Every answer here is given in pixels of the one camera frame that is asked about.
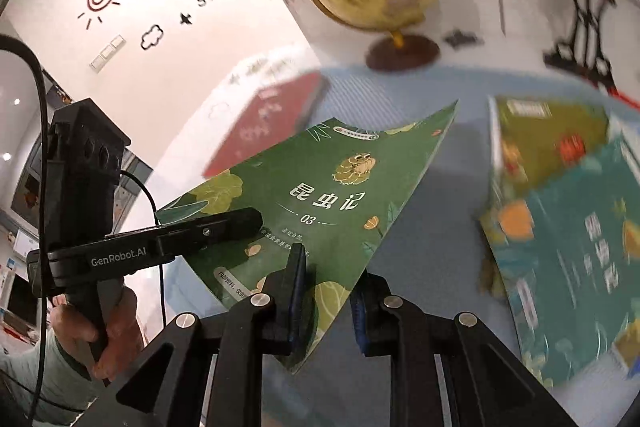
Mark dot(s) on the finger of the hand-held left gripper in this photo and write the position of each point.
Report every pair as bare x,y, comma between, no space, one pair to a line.
215,229

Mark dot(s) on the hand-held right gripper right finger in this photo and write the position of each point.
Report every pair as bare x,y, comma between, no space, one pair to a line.
359,322

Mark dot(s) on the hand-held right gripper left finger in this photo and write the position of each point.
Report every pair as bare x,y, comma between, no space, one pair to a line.
295,287

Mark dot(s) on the green caterpillar cover book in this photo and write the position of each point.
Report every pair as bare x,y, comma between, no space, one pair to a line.
325,187

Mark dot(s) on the red cover book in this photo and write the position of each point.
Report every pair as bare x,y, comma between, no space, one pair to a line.
270,122

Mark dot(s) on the green beetle cover book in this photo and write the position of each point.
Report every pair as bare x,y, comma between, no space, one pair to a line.
545,147

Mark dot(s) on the person's left forearm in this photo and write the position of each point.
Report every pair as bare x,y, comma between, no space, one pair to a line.
30,382

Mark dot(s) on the person's left hand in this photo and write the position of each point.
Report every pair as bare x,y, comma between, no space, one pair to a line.
127,322

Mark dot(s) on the light blue textured mat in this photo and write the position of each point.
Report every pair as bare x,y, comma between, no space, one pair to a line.
450,217

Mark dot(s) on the teal leafy cover book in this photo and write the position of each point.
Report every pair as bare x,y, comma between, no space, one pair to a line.
565,257

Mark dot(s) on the small black ornament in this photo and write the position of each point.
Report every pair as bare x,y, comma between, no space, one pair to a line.
462,38

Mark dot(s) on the red tassel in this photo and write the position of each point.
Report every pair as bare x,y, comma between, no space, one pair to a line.
625,98

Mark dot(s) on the framed wall picture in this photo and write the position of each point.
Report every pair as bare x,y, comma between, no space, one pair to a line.
25,199

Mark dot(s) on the white wall switch panel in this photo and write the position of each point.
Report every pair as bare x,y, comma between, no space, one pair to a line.
107,53

